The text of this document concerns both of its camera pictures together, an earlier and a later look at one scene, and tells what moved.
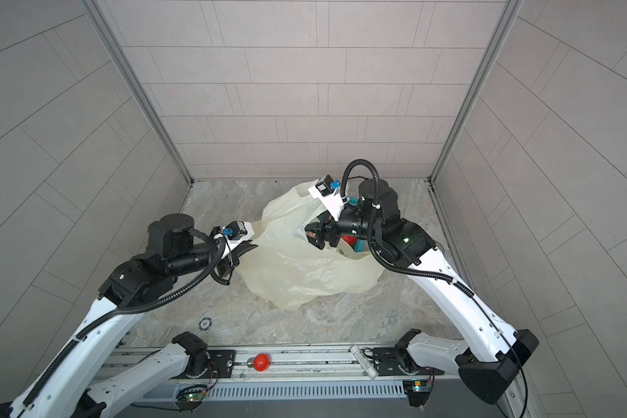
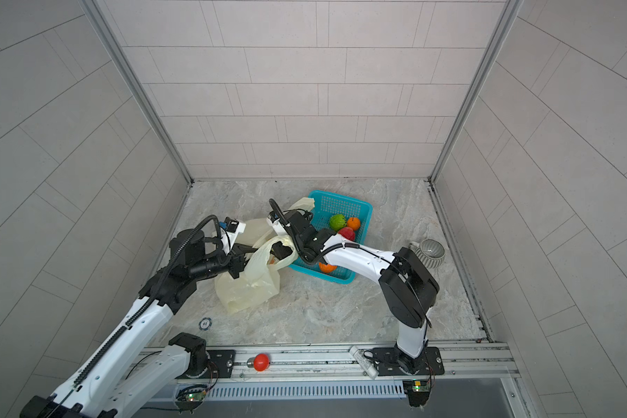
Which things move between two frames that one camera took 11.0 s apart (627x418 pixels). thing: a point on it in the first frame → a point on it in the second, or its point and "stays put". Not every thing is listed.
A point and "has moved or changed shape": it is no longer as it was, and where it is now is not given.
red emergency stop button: (260, 362) stays put
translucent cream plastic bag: (286, 269) has moved or changed shape
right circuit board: (418, 391) stays put
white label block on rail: (365, 362) stays put
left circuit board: (190, 398) stays put
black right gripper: (321, 229) → (279, 251)
